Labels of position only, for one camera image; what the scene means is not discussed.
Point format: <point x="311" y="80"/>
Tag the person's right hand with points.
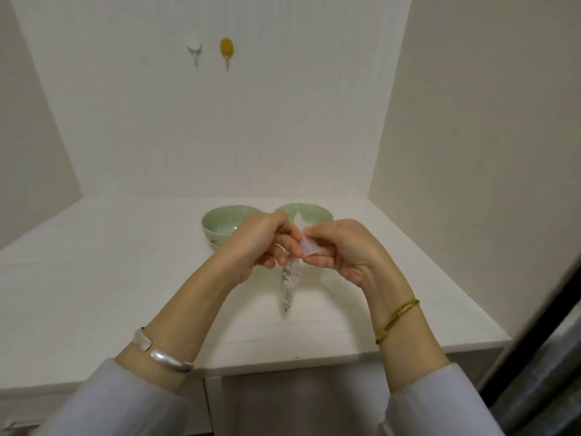
<point x="352" y="254"/>

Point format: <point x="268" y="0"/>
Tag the person's left hand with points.
<point x="252" y="240"/>

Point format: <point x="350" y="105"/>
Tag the person's right thumb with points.
<point x="317" y="231"/>

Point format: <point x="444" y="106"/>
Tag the person's left thumb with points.
<point x="285" y="222"/>

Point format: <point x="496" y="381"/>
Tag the person's right middle finger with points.
<point x="317" y="262"/>

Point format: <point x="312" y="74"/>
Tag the clear plastic bag of seeds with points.
<point x="293" y="272"/>

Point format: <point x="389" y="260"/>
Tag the person's right forearm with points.
<point x="404" y="335"/>

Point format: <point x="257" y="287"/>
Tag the person's left forearm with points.
<point x="181" y="322"/>

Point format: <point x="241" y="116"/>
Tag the plain green bowl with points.
<point x="306" y="214"/>

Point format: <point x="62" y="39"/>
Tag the green bowl with flower print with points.
<point x="223" y="226"/>

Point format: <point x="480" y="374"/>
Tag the silver bangle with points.
<point x="159" y="353"/>

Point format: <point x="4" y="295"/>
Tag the yellow wall hook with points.
<point x="226" y="48"/>

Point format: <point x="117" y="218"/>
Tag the white wall hook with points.
<point x="194" y="48"/>

